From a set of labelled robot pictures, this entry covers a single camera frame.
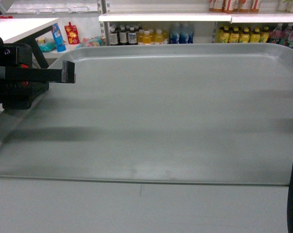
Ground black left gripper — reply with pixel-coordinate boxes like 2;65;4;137
0;38;76;110

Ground grey silver serving tray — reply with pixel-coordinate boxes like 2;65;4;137
0;43;293;186

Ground white checkout counter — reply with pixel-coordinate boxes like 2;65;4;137
0;18;59;43

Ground teal snack package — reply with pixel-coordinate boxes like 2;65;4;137
37;40;56;52

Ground red snack pouch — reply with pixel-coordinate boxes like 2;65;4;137
64;22;80;45

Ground dark tea bottle middle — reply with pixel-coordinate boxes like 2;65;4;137
119;26;128;45

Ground dark tea bottle labelled right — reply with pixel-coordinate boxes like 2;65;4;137
128;27;138;45

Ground yellow lemon tea bottles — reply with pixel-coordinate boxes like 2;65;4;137
215;25;270;43

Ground white top shelf board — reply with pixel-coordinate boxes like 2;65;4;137
99;12;232;22

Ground orange juice bottle front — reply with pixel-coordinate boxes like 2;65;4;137
142;31;152;45

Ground orange juice bottle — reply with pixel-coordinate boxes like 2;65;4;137
154;29;164;45
142;31;152;45

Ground orange juice bottle right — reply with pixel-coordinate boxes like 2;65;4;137
154;29;164;45

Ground blue drink bottle left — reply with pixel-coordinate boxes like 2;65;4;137
170;22;181;44

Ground blue drink bottle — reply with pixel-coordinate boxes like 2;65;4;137
170;22;181;44
180;23;194;44

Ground blue drink bottle right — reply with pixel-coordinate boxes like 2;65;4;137
180;23;194;44

